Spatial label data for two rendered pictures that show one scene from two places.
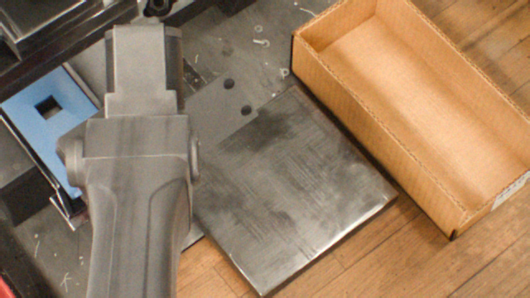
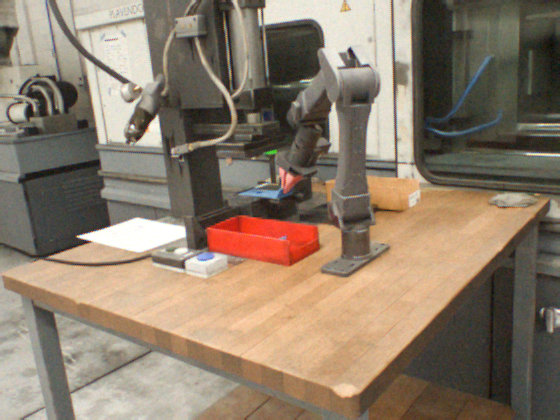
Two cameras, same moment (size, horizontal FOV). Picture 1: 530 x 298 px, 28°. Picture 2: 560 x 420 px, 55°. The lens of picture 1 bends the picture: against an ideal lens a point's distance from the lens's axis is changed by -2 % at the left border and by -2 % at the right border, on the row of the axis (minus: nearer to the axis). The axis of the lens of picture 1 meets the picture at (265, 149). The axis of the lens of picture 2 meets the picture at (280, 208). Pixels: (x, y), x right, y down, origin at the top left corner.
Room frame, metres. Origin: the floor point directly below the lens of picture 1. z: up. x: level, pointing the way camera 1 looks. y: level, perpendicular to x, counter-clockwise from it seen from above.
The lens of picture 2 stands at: (-0.97, 0.46, 1.33)
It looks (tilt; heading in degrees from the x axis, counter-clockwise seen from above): 15 degrees down; 348
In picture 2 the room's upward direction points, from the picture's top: 5 degrees counter-clockwise
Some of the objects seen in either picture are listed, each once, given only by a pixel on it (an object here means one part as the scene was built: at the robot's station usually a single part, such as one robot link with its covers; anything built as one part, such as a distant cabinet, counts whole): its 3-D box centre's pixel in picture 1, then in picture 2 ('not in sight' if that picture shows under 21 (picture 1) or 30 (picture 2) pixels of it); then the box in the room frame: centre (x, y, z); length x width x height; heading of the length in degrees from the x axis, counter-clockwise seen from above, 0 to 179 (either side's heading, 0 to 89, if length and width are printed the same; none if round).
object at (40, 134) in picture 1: (63, 122); (266, 189); (0.47, 0.19, 1.00); 0.15 x 0.07 x 0.03; 40
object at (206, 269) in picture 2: not in sight; (207, 270); (0.18, 0.39, 0.90); 0.07 x 0.07 x 0.06; 39
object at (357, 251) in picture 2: not in sight; (355, 242); (0.10, 0.07, 0.94); 0.20 x 0.07 x 0.08; 129
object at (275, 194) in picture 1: (279, 189); (339, 212); (0.45, -0.02, 0.91); 0.17 x 0.16 x 0.02; 129
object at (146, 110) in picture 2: not in sight; (148, 106); (0.65, 0.47, 1.25); 0.19 x 0.07 x 0.19; 129
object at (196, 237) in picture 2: not in sight; (198, 230); (0.35, 0.39, 0.95); 0.06 x 0.03 x 0.09; 129
